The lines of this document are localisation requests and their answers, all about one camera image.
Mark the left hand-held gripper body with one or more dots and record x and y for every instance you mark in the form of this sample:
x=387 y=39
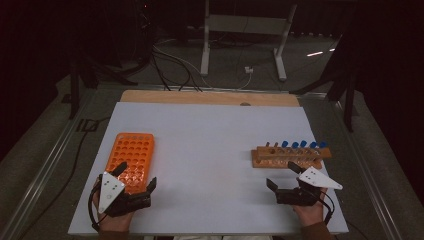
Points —
x=111 y=191

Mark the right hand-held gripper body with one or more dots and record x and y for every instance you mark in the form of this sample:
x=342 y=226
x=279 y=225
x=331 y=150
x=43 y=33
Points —
x=300 y=196

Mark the blue-capped clear test tube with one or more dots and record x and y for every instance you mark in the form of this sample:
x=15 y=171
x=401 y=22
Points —
x=303 y=143
x=284 y=144
x=313 y=145
x=295 y=145
x=322 y=144

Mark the wooden tube rack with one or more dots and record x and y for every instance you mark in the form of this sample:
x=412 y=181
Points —
x=320 y=154

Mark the orange plastic tube rack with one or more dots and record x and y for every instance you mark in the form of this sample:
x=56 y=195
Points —
x=151 y=156

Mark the person's right hand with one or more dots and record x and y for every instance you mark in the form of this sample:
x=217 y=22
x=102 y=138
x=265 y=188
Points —
x=311 y=215

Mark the person's left hand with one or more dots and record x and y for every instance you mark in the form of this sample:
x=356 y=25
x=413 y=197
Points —
x=115 y=222

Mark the white table sheet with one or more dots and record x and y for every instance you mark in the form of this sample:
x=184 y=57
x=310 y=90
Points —
x=206 y=160

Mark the black metal stand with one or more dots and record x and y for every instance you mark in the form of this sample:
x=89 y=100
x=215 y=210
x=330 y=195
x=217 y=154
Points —
x=349 y=106
x=73 y=93

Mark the white plug adapter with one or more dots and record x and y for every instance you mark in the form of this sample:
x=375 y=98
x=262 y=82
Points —
x=248 y=70

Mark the dark equipment rack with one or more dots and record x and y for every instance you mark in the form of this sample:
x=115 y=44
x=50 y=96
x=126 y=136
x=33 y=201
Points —
x=145 y=26

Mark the white metal stand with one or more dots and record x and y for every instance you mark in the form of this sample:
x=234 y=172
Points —
x=246 y=25

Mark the metal floor rail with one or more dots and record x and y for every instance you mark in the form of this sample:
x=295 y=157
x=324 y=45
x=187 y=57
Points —
x=366 y=180
x=46 y=170

